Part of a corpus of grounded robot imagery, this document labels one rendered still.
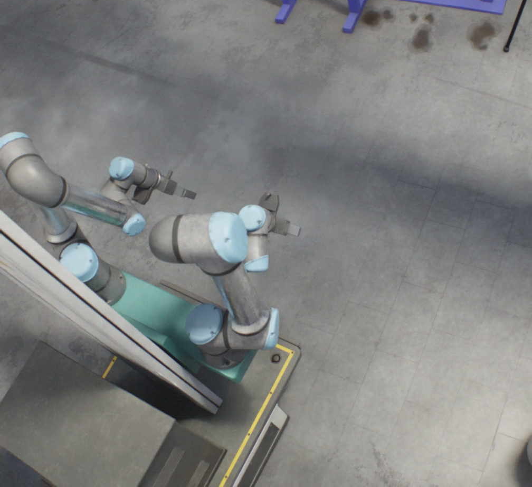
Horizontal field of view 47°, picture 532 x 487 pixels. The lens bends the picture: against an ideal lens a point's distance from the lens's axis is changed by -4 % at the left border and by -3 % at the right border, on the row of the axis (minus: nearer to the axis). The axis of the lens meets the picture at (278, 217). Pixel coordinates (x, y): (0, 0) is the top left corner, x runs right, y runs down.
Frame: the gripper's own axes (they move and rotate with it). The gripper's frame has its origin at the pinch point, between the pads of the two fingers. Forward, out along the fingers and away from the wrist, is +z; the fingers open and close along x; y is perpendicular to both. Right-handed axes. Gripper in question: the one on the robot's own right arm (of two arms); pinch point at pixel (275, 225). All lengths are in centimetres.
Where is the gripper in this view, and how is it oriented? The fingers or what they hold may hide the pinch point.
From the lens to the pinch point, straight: 212.1
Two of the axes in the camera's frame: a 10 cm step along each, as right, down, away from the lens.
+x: 9.3, 2.7, -2.4
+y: -2.8, 9.6, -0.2
